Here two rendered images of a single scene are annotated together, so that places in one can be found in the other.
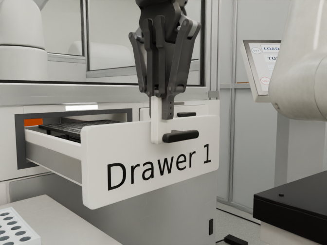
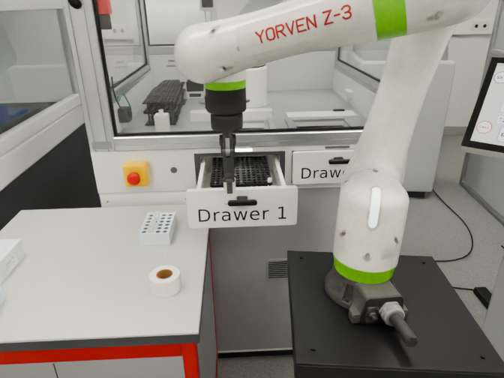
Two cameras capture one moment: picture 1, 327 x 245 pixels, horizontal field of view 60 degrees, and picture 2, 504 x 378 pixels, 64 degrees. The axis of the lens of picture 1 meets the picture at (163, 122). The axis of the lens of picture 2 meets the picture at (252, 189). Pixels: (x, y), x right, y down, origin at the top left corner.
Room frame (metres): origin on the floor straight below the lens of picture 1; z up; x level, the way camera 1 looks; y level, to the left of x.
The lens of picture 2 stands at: (-0.23, -0.65, 1.36)
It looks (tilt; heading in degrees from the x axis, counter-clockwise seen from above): 25 degrees down; 42
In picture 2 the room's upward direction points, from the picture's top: 1 degrees counter-clockwise
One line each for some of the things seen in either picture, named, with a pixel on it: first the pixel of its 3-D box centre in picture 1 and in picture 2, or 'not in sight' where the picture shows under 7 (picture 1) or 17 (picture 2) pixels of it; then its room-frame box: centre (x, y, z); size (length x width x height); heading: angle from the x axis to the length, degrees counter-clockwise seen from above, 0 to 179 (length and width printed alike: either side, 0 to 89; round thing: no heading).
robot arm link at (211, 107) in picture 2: not in sight; (224, 100); (0.42, 0.01, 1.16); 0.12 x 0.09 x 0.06; 134
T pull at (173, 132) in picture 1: (175, 135); (242, 200); (0.44, -0.02, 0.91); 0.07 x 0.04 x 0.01; 134
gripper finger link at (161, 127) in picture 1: (163, 119); (229, 192); (0.42, 0.00, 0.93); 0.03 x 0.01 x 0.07; 134
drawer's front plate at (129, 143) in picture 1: (164, 152); (242, 207); (0.46, 0.00, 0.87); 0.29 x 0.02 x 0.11; 134
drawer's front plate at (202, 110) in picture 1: (177, 124); (336, 166); (0.87, -0.04, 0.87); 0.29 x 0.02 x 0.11; 134
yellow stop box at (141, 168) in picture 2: not in sight; (136, 174); (0.41, 0.41, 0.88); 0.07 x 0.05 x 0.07; 134
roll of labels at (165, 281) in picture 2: not in sight; (165, 280); (0.20, 0.01, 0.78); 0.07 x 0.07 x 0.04
